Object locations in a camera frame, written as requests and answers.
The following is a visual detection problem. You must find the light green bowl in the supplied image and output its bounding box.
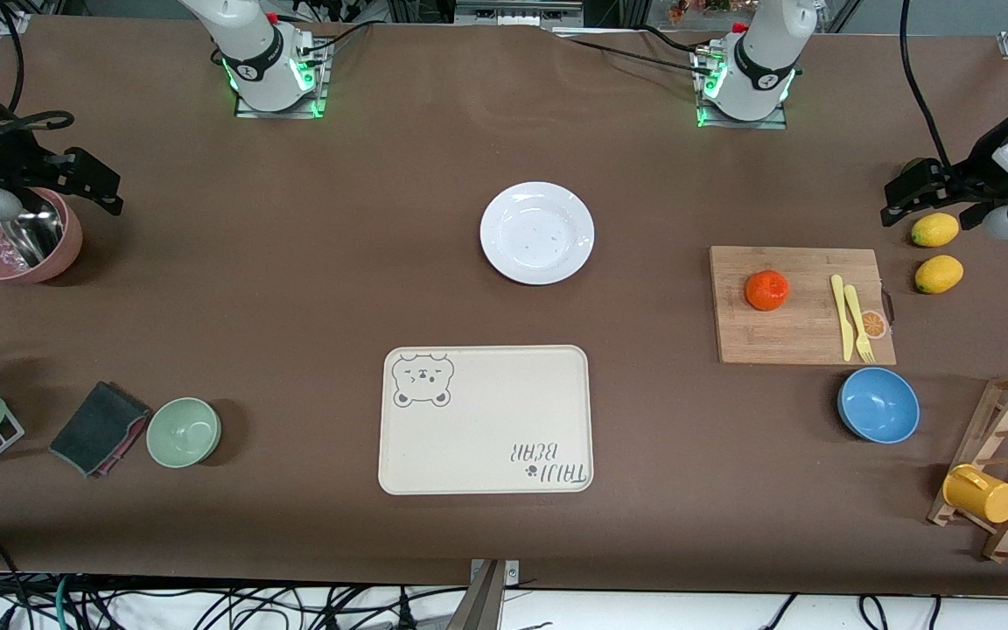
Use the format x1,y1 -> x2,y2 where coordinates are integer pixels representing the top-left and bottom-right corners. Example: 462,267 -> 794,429
146,397 -> 222,469

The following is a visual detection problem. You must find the blue bowl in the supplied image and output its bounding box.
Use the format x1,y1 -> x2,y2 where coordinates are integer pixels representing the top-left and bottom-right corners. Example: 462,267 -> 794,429
836,367 -> 921,445

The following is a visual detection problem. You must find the yellow plastic fork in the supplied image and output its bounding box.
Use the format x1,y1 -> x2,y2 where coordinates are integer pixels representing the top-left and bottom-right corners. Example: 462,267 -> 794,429
844,284 -> 876,364

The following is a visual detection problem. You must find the grey equipment box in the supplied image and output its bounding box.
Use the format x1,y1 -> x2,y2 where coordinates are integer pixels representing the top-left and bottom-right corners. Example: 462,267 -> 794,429
454,0 -> 585,27

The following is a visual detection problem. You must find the white round plate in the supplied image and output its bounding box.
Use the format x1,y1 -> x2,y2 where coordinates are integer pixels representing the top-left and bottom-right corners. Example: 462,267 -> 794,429
479,181 -> 597,286

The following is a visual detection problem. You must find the yellow cup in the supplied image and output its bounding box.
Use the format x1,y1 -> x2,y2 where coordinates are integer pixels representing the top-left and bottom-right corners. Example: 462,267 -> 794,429
942,464 -> 1008,525

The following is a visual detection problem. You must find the metal scoop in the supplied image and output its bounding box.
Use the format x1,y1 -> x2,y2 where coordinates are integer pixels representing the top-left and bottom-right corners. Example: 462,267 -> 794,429
0,206 -> 65,268

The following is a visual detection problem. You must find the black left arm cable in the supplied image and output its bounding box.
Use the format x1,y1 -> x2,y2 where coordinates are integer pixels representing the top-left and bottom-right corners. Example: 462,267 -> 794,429
899,0 -> 960,172

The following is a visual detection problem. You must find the cream tray with bear print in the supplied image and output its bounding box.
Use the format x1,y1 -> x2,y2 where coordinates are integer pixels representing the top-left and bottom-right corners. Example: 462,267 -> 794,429
378,345 -> 594,496

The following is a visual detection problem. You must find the metal table edge bracket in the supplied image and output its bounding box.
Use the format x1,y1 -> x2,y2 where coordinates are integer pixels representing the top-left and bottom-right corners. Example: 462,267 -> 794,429
467,558 -> 521,630

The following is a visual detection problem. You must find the orange fruit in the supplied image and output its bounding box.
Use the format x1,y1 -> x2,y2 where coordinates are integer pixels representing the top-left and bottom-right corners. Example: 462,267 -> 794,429
745,269 -> 792,312

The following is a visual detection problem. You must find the black left base cable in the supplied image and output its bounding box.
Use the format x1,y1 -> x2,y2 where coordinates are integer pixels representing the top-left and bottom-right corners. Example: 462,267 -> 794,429
556,33 -> 715,75

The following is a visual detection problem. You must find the yellow lemon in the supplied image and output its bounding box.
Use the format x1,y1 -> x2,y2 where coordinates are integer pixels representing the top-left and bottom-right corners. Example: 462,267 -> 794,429
911,213 -> 961,248
914,255 -> 965,295

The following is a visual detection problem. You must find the wooden cutting board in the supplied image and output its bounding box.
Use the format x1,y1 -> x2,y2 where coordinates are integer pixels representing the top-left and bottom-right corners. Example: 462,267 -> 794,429
710,246 -> 898,366

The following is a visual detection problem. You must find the yellow plastic knife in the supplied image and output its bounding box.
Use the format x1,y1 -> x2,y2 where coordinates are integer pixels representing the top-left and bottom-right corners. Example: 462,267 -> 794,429
830,274 -> 856,362

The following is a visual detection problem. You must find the pink bowl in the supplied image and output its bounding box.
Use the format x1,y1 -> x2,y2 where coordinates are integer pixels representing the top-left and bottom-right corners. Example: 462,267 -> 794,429
0,185 -> 83,284

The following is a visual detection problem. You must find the dark grey folded cloth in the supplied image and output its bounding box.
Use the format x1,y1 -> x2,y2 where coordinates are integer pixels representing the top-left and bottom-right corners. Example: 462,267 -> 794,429
49,381 -> 152,479

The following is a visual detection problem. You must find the green cable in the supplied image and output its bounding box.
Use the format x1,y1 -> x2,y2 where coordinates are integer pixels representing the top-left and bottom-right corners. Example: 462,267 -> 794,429
54,573 -> 78,630

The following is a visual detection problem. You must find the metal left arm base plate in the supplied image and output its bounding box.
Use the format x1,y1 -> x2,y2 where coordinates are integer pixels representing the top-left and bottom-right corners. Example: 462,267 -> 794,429
695,44 -> 789,130

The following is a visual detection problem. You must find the black base cable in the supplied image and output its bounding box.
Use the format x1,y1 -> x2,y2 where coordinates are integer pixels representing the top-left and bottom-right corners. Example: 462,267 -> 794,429
556,33 -> 715,75
298,17 -> 382,67

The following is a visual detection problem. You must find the black right base cable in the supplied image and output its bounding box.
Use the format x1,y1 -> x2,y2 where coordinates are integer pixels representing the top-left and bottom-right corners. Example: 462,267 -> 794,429
298,17 -> 382,67

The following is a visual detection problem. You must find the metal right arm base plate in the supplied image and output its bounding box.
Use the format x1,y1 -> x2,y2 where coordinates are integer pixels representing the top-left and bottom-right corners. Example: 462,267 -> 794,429
235,39 -> 331,119

